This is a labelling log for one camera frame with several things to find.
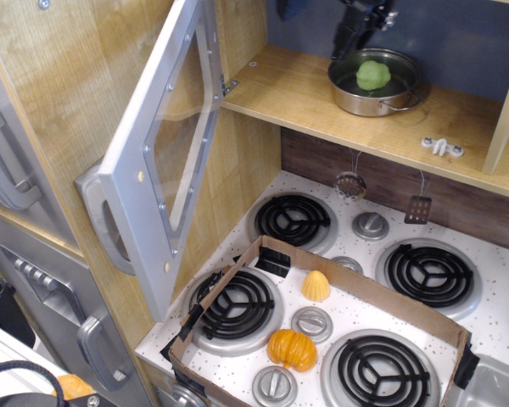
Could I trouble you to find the silver toy microwave door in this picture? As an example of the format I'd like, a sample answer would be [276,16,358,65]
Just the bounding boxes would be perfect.
[98,1,224,322]

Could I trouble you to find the lower grey fridge handle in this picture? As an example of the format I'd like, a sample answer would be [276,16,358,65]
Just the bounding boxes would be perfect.
[76,315,127,392]

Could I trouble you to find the grey fridge handle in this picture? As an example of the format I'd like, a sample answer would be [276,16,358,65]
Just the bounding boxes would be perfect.
[76,315,127,392]
[0,111,42,210]

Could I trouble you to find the silver stove knob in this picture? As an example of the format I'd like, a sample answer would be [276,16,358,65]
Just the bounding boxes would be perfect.
[252,366,298,407]
[291,306,333,344]
[352,212,389,241]

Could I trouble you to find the back right black burner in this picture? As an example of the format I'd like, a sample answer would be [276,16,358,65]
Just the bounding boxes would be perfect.
[374,238,483,321]

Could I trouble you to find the upper grey fridge handle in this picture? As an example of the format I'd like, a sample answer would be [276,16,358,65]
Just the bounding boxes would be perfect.
[0,111,42,210]

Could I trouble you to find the orange toy at bottom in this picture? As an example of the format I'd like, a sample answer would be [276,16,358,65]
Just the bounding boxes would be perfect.
[57,374,94,401]

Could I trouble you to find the front left black burner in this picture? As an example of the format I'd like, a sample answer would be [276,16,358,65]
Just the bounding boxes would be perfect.
[192,267,284,357]

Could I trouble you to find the centre silver stove knob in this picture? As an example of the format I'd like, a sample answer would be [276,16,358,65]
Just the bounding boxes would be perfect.
[291,306,333,344]

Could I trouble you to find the brown cardboard barrier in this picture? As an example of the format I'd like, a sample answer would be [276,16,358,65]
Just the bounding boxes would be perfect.
[157,237,473,406]

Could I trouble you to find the black device at left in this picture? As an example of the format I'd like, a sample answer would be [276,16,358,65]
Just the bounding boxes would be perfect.
[0,278,36,348]

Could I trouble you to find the black burner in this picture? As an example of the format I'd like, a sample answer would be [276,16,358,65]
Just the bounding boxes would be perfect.
[192,267,284,357]
[246,192,339,255]
[374,238,483,321]
[320,329,441,407]

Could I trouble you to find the round hanging strainer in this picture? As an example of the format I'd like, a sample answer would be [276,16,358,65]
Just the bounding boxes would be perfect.
[334,171,366,201]

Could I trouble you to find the orange toy pumpkin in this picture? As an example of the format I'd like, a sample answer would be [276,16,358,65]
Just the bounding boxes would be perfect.
[266,329,318,372]

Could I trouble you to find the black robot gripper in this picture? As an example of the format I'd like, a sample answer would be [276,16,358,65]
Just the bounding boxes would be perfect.
[276,0,399,59]

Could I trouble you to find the small middle silver knob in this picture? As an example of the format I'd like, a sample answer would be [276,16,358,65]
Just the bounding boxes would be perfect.
[332,256,364,275]

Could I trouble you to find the front right black burner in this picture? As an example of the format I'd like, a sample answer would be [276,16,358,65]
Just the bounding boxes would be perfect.
[320,329,441,407]

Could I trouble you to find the front silver stove knob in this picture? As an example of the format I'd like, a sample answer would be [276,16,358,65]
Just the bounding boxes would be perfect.
[252,366,298,407]

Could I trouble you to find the silver toy sink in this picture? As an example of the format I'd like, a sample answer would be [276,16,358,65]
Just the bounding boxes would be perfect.
[444,354,509,407]

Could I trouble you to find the white plastic door latch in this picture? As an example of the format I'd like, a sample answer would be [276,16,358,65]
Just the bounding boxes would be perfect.
[421,137,465,158]

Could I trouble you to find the hanging toy spatula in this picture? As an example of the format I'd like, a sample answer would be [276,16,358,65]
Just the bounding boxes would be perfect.
[404,196,432,225]

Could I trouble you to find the black braided cable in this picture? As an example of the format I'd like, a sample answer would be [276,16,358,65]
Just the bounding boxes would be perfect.
[0,360,64,407]

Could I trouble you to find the back silver stove knob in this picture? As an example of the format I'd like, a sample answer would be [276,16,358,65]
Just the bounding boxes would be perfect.
[352,212,389,241]

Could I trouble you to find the grey wall phone holder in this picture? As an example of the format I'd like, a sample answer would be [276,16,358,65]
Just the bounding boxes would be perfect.
[75,159,135,276]

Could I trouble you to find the green toy vegetable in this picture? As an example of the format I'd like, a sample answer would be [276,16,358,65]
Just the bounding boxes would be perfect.
[355,60,391,91]

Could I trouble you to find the silver oven knob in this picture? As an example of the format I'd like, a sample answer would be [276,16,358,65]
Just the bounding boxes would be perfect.
[172,384,207,407]

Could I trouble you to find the stainless steel pot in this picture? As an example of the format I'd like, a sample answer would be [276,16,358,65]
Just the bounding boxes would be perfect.
[327,48,421,117]

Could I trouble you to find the grey water dispenser panel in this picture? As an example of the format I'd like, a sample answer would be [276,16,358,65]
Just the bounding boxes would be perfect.
[0,245,86,326]

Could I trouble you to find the back left black burner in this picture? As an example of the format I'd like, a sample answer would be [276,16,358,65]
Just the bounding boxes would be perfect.
[246,192,339,255]

